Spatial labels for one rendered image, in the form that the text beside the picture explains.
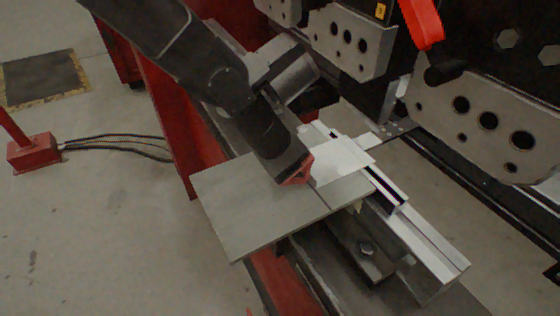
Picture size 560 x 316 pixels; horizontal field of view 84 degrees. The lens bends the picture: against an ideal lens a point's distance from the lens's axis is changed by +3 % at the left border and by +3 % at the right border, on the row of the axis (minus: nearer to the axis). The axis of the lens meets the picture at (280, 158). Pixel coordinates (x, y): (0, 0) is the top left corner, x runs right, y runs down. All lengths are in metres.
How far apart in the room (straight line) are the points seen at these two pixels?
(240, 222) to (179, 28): 0.29
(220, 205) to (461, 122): 0.34
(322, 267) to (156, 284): 1.13
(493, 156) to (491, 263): 1.52
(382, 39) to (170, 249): 1.46
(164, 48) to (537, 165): 0.32
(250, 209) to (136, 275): 1.22
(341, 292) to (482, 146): 0.33
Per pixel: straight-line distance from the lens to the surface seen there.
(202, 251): 1.61
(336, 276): 0.57
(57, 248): 1.92
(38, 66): 3.55
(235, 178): 0.52
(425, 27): 0.31
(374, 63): 0.40
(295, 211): 0.48
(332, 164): 0.55
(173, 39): 0.29
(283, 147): 0.42
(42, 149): 2.32
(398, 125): 0.66
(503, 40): 0.32
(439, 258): 0.53
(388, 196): 0.52
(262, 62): 0.36
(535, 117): 0.31
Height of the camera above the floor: 1.39
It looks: 46 degrees down
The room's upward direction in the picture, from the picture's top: straight up
